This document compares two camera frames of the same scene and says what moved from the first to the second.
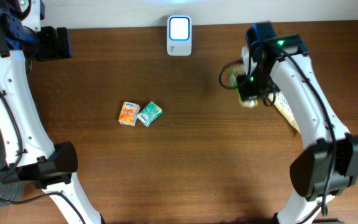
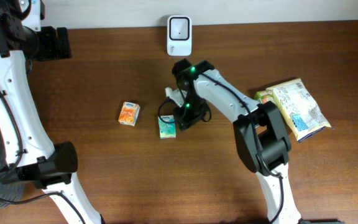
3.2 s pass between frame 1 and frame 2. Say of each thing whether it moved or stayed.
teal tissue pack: moved
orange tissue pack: stayed
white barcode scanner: stayed
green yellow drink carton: moved
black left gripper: stayed
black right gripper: moved
